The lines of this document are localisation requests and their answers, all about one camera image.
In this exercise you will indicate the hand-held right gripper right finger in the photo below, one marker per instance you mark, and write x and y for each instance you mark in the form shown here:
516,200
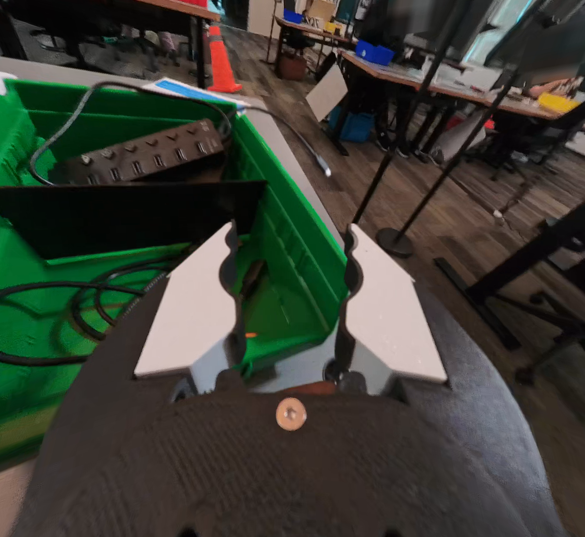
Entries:
388,317

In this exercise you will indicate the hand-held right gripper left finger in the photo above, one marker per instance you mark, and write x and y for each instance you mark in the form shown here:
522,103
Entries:
192,317

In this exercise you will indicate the green plastic bin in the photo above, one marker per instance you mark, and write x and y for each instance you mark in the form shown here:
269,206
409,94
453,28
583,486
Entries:
283,249

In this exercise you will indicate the black usb hub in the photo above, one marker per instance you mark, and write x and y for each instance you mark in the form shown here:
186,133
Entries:
137,157

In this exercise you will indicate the black floor stand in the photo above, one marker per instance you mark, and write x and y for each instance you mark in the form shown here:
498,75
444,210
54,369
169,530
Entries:
416,102
395,242

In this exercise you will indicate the black bin divider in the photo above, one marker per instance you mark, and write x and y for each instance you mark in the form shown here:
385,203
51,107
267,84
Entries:
114,217

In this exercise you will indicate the white blue printed paper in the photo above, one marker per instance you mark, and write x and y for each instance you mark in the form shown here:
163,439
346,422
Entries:
183,89

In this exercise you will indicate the white panel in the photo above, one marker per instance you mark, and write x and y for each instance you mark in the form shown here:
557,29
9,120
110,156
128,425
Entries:
327,93

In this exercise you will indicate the orange traffic cone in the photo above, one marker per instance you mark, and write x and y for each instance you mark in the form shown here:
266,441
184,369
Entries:
221,66

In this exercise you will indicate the blue plastic bin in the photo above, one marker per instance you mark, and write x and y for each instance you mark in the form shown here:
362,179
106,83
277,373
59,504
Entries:
374,52

